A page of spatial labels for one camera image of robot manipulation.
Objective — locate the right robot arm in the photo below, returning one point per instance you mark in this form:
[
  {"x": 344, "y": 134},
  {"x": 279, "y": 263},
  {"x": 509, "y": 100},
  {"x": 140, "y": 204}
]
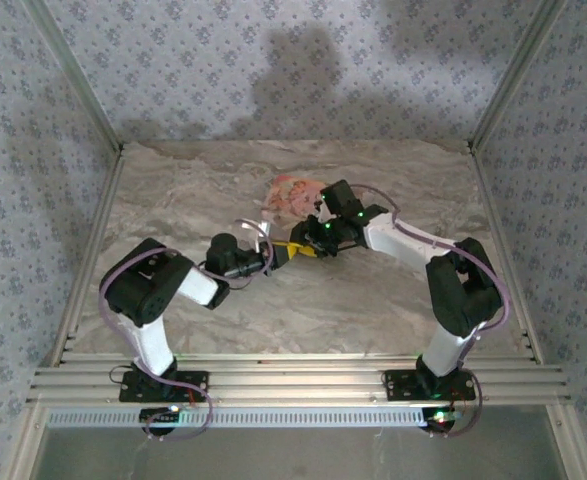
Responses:
[{"x": 463, "y": 290}]

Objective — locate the aluminium frame post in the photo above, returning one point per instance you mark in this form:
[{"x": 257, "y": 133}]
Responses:
[
  {"x": 515, "y": 75},
  {"x": 73, "y": 75}
]

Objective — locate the wide aluminium extrusion beam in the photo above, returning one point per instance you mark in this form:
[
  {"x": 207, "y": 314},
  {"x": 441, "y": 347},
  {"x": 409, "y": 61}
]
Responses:
[{"x": 293, "y": 380}]

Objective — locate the aluminium table side rail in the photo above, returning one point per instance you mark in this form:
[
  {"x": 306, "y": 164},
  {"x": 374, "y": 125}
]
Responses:
[
  {"x": 88, "y": 260},
  {"x": 510, "y": 260}
]

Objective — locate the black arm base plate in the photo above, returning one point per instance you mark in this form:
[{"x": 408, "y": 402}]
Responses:
[
  {"x": 193, "y": 385},
  {"x": 398, "y": 385}
]

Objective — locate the aluminium frame leg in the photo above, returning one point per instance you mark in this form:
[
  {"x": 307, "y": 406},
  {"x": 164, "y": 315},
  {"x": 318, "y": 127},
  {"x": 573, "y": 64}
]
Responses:
[
  {"x": 25, "y": 445},
  {"x": 563, "y": 445}
]

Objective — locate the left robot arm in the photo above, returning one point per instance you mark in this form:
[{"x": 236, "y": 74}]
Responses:
[{"x": 148, "y": 340}]

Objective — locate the small controller board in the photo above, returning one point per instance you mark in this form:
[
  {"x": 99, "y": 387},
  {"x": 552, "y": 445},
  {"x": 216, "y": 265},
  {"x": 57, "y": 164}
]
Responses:
[
  {"x": 440, "y": 416},
  {"x": 160, "y": 415}
]

